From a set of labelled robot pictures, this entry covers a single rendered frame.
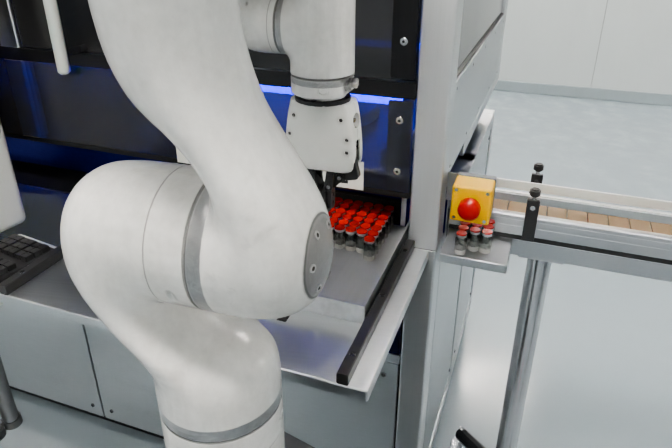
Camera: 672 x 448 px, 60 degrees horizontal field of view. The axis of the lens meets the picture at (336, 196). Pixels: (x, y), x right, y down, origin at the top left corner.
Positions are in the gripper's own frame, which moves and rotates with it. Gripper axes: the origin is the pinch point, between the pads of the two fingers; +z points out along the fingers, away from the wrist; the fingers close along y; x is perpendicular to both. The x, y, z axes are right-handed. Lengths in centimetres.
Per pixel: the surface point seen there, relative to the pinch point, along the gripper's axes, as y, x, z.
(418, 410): -12, -28, 64
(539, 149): -30, -338, 111
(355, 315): -4.5, -1.9, 21.0
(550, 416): -45, -85, 110
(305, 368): -1.1, 10.7, 22.3
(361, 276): -1.4, -14.7, 22.1
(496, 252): -23.5, -32.2, 22.4
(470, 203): -18.3, -24.8, 9.1
